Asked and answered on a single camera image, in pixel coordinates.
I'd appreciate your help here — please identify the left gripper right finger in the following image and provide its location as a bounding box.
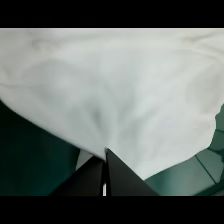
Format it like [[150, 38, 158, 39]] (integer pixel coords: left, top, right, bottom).
[[105, 148, 160, 197]]

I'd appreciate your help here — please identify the white T-shirt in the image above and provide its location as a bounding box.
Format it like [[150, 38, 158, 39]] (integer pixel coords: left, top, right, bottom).
[[0, 27, 224, 197]]

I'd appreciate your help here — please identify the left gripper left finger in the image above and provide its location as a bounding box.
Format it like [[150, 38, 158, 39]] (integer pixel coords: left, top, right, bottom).
[[49, 155, 107, 197]]

